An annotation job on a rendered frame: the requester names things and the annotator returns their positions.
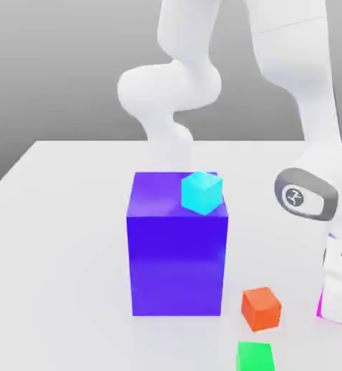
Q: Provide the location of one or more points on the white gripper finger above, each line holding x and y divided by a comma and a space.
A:
337, 301

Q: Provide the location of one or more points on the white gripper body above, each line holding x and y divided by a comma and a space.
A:
337, 262

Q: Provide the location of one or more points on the small magenta cube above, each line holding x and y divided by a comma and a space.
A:
319, 307

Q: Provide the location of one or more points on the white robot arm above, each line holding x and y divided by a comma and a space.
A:
171, 87

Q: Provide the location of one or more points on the small orange cube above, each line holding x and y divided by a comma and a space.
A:
260, 308

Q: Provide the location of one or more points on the small green cube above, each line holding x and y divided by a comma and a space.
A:
255, 358

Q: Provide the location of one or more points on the small cyan cube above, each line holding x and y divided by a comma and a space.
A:
201, 192

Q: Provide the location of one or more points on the large blue box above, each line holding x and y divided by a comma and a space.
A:
175, 261

